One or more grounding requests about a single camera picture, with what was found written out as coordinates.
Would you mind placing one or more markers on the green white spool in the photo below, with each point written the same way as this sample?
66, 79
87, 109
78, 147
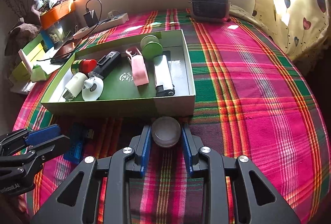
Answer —
150, 47

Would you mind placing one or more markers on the white panda round gadget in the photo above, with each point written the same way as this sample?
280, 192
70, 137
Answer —
92, 89

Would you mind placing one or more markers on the green crumpled paper bag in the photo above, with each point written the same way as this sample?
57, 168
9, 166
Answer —
38, 74

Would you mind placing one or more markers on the white tube upright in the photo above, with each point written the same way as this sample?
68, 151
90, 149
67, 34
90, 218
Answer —
29, 66

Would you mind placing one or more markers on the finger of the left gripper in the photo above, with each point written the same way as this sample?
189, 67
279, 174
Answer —
16, 141
35, 157

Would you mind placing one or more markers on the brown checked cloth bundle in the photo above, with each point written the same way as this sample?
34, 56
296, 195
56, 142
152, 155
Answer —
20, 35

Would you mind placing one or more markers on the orange shelf tray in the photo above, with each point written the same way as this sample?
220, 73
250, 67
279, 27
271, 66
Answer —
56, 13

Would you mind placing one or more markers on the blue usb device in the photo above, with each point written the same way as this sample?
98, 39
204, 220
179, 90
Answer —
79, 135

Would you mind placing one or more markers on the black charger with cable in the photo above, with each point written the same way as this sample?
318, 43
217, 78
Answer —
90, 16

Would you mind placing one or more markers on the white wall charger plug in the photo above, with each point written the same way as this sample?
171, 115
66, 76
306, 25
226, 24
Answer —
74, 86

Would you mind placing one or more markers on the cream heart pattern curtain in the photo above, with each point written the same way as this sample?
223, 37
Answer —
296, 26

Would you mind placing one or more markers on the white power strip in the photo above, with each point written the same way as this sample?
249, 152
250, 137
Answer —
103, 25

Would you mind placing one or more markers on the green white cardboard box tray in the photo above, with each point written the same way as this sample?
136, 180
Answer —
120, 96

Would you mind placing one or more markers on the small translucent round jar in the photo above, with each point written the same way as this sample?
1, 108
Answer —
166, 131

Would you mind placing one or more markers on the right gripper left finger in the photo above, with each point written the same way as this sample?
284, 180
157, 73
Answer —
76, 200

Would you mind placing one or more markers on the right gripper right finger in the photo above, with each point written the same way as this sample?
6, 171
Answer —
233, 185

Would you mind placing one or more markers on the plaid pink green tablecloth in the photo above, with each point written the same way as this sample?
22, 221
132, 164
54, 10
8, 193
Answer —
250, 100

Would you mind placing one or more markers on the small grey space heater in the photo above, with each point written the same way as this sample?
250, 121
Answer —
216, 11

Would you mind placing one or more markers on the yellow green box stack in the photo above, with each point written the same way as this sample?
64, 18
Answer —
37, 55

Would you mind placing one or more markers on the brown bottle red cap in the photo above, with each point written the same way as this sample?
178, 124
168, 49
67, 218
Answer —
84, 66

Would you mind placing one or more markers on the black smartphone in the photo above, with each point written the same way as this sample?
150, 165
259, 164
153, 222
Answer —
64, 52

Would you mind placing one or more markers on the black clear stamp device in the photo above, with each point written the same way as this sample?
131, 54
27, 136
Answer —
106, 65

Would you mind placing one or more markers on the pink folding clip long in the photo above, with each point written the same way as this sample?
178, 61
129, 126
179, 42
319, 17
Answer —
139, 72

